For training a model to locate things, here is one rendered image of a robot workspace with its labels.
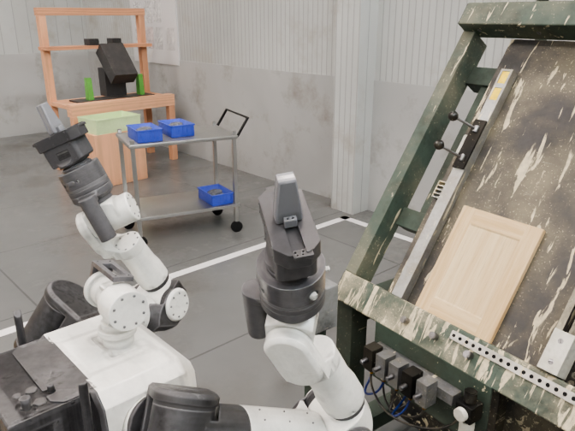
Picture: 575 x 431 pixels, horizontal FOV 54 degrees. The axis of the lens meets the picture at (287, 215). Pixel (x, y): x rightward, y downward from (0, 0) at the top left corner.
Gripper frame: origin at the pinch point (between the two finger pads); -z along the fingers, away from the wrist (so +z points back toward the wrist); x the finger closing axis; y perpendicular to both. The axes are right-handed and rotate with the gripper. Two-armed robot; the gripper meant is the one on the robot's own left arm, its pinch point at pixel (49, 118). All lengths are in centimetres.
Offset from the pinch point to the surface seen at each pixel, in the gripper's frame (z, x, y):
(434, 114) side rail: 60, 51, -137
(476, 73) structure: 53, 70, -153
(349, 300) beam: 108, 4, -91
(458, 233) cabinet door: 94, 51, -97
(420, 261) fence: 100, 36, -93
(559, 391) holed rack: 123, 72, -44
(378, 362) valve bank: 119, 16, -64
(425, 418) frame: 172, 14, -91
